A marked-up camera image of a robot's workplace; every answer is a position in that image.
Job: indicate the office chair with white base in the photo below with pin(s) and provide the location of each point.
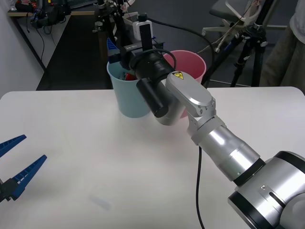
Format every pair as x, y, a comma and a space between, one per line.
219, 9

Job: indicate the pink plastic bin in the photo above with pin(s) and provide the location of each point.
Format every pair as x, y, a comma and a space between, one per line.
190, 64

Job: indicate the black tripod with thick column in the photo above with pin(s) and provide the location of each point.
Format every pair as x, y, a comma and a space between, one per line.
256, 33

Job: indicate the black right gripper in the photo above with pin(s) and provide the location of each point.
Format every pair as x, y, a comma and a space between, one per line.
127, 56

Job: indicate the silver and black right arm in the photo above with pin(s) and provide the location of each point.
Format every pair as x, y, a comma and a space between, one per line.
197, 93

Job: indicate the red drink can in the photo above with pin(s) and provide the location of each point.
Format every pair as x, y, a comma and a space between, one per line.
130, 76

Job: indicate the black tripod with silver knobs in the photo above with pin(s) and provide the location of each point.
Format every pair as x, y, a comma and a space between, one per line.
118, 26

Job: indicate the desk with wooden edge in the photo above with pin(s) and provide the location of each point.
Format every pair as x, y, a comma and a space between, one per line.
26, 26

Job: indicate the person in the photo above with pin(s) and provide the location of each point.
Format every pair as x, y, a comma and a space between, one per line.
281, 59

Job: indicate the pale blue plastic bin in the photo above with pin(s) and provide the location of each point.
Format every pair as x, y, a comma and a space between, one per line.
126, 100

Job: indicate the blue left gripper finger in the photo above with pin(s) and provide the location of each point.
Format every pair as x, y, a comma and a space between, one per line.
26, 174
10, 143

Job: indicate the black electronic equipment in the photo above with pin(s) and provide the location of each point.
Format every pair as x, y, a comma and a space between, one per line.
56, 12

